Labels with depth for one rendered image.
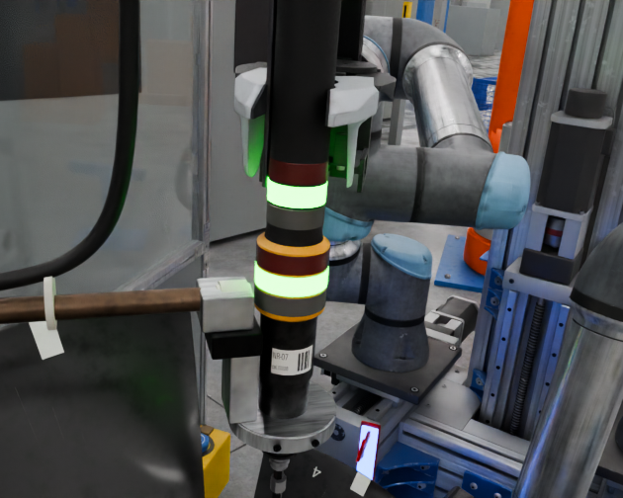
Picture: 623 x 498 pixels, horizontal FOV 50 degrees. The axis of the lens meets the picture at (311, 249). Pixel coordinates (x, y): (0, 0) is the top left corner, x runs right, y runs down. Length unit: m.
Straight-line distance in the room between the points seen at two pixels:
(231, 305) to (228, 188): 4.20
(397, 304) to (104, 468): 0.80
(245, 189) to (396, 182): 4.06
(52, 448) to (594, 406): 0.54
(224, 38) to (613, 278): 3.79
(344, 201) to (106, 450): 0.30
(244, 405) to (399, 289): 0.82
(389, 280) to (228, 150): 3.37
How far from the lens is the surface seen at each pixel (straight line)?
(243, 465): 2.66
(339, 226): 0.64
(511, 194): 0.65
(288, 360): 0.40
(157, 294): 0.39
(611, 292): 0.75
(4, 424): 0.53
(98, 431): 0.52
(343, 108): 0.35
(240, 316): 0.39
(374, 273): 1.20
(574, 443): 0.81
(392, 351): 1.26
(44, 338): 0.54
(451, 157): 0.65
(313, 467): 0.77
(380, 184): 0.63
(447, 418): 1.34
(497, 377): 1.32
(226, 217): 4.63
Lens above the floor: 1.69
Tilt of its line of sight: 21 degrees down
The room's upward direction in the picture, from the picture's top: 4 degrees clockwise
